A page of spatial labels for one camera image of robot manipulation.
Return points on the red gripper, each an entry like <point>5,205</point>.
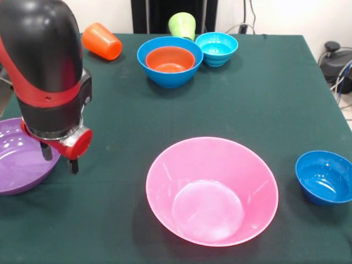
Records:
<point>79,144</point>

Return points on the large purple plastic bowl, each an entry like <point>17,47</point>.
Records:
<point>19,170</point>

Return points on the large pink plastic bowl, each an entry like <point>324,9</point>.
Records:
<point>170,170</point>

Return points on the orange plastic cup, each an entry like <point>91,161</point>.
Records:
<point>100,41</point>

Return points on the large light blue bowl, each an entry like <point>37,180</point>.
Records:
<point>170,79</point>

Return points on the orange plastic bowl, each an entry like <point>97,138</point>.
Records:
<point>170,60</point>

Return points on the green plastic cup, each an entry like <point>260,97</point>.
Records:
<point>181,24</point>

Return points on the small cyan ribbed bowl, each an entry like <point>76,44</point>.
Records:
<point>216,50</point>

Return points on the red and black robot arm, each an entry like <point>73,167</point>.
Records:
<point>41,55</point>

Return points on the dark green tablecloth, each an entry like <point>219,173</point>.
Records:
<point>220,115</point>

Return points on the small dark blue bowl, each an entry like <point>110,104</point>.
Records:
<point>324,178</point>

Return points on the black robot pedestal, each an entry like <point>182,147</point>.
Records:
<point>154,13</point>

